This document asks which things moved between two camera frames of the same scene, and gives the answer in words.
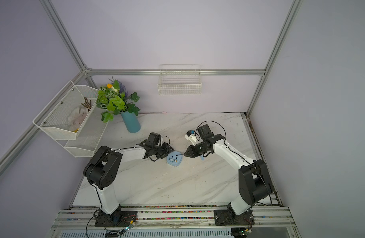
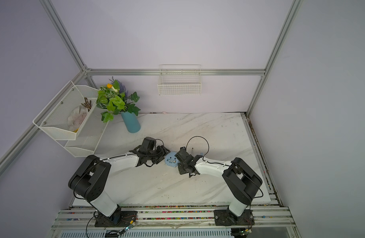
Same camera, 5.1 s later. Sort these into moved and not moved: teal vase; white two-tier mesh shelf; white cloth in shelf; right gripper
Moved: right gripper
Not moved: white two-tier mesh shelf; teal vase; white cloth in shelf
